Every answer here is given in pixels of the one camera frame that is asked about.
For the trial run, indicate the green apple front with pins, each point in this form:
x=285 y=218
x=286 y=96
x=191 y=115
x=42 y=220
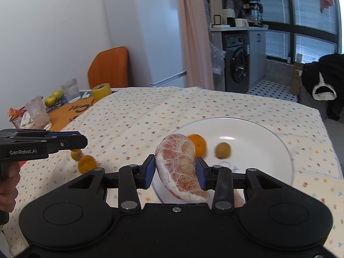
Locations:
x=50 y=101

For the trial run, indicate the cardboard box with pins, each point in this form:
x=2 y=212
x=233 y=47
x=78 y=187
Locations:
x=296 y=79

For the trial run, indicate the floral white tablecloth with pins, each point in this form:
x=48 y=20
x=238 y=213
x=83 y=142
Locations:
x=127 y=126

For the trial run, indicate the washing machine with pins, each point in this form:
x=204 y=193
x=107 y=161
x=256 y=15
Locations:
x=236 y=71

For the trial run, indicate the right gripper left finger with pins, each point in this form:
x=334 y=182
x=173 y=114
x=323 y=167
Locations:
x=131 y=178

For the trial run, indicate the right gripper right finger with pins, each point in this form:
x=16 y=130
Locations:
x=220 y=180

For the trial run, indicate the green apple back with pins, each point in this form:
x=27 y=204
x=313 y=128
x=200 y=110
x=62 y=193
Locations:
x=58 y=94

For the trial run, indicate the large orange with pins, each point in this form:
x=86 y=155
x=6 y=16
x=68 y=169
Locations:
x=86 y=164
x=200 y=145

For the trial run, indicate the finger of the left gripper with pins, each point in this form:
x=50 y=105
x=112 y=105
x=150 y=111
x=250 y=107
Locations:
x=41 y=134
x=53 y=146

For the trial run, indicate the peeled pomelo segment long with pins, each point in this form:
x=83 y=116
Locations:
x=175 y=164

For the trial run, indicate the green apple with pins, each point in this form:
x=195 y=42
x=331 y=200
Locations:
x=50 y=101
x=58 y=94

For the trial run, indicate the frosted empty glass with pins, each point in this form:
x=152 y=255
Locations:
x=38 y=113

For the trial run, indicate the black and white garment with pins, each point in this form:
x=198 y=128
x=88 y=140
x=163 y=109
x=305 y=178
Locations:
x=323 y=80

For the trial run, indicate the orange chair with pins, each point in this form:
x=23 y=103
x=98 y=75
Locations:
x=110 y=66

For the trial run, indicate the left hand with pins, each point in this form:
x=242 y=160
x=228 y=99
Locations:
x=9 y=191

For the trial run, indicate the snack packet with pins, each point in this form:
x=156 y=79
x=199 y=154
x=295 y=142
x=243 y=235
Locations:
x=20 y=118

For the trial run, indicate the clear glass of water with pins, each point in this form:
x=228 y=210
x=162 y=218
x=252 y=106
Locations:
x=71 y=90

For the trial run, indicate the white ceramic plate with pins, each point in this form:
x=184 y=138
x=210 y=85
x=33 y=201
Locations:
x=252 y=146

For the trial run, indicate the brown kiwi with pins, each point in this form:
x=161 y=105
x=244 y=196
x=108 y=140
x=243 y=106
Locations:
x=76 y=154
x=223 y=150

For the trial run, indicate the orange cat placemat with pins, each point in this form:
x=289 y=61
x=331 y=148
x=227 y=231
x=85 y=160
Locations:
x=64 y=115

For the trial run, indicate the yellow tape roll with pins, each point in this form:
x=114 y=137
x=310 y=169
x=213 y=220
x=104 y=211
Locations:
x=101 y=91

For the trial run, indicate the pink curtain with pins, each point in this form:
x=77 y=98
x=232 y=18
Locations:
x=196 y=45

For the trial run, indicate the grey cabinet counter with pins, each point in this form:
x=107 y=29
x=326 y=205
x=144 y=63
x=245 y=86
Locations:
x=256 y=53

